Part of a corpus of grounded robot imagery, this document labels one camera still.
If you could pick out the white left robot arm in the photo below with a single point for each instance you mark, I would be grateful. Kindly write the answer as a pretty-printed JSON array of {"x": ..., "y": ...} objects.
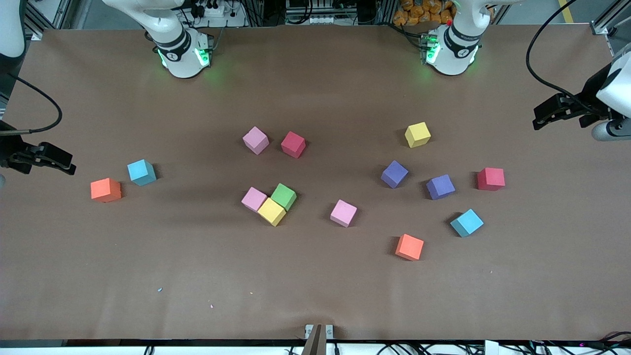
[{"x": 451, "y": 61}]

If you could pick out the brown mounting post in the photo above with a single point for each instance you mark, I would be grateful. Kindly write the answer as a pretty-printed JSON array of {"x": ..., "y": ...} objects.
[{"x": 314, "y": 342}]

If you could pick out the yellow foam cube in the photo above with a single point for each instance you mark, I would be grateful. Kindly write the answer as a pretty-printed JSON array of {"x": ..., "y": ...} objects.
[
  {"x": 271, "y": 211},
  {"x": 417, "y": 134}
]

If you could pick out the purple foam cube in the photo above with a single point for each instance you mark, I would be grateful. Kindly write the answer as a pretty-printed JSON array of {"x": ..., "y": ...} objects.
[
  {"x": 440, "y": 187},
  {"x": 394, "y": 173}
]

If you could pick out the black equipment rack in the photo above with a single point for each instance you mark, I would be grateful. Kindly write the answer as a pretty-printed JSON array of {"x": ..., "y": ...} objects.
[{"x": 355, "y": 12}]

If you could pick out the blue foam cube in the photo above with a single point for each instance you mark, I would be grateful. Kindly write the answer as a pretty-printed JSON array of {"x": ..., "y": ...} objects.
[
  {"x": 141, "y": 172},
  {"x": 467, "y": 223}
]

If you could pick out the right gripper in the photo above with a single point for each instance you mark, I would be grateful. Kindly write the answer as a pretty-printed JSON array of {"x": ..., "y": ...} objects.
[{"x": 11, "y": 152}]

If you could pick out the crimson foam cube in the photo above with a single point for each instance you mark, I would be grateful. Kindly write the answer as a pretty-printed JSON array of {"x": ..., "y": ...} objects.
[
  {"x": 293, "y": 144},
  {"x": 491, "y": 179}
]

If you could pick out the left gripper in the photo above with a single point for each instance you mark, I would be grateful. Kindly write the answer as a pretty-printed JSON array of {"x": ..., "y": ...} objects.
[{"x": 587, "y": 93}]

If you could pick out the white power strip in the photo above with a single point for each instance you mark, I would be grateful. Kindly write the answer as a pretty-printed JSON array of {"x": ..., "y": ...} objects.
[{"x": 217, "y": 11}]

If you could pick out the pink foam cube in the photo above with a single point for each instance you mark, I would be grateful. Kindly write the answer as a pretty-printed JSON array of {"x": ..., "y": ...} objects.
[
  {"x": 343, "y": 213},
  {"x": 256, "y": 140},
  {"x": 254, "y": 199}
]

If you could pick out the aluminium frame profile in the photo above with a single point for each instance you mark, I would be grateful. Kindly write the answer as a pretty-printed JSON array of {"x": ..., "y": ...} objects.
[
  {"x": 35, "y": 34},
  {"x": 599, "y": 28}
]

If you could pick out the orange foam cube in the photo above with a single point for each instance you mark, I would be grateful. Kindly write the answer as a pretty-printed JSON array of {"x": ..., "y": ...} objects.
[
  {"x": 106, "y": 190},
  {"x": 409, "y": 247}
]

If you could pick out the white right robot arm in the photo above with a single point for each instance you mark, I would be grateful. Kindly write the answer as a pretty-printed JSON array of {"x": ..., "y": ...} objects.
[{"x": 181, "y": 61}]

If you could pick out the orange snack bags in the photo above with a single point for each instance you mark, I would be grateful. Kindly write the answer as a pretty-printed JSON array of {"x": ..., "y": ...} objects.
[{"x": 416, "y": 14}]

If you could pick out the green foam cube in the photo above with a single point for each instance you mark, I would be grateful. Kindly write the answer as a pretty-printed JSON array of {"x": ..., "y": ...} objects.
[{"x": 283, "y": 196}]

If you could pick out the metal table edge bracket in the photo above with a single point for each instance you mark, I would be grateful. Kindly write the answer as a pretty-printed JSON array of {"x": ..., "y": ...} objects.
[{"x": 329, "y": 330}]

